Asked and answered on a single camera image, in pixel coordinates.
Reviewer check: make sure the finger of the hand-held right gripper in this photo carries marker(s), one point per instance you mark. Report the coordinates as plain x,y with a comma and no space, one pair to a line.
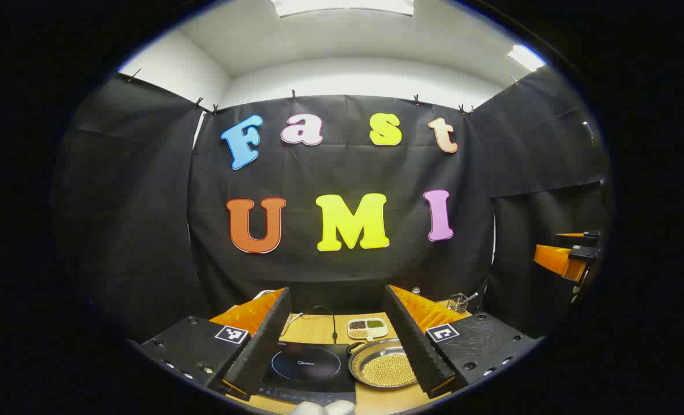
572,235
552,257

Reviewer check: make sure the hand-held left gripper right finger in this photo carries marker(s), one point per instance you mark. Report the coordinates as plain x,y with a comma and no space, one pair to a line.
414,346

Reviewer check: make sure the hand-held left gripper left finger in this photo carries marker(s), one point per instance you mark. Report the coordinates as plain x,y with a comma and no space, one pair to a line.
258,354

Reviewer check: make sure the black induction cooktop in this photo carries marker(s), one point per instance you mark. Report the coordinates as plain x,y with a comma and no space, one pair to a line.
307,363

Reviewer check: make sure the stainless steel pot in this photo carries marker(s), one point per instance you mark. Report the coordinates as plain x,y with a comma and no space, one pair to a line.
366,360

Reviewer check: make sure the pile of soybeans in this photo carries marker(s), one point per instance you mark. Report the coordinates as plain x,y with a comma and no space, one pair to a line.
388,369

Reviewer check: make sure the white divided bean dish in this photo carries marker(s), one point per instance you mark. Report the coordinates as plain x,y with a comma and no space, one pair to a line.
376,331

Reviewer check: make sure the metal spoon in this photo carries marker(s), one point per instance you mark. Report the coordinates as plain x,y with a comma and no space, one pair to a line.
472,296

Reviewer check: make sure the ceiling light panel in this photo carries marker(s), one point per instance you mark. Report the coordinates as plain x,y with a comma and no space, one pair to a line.
525,57
342,6

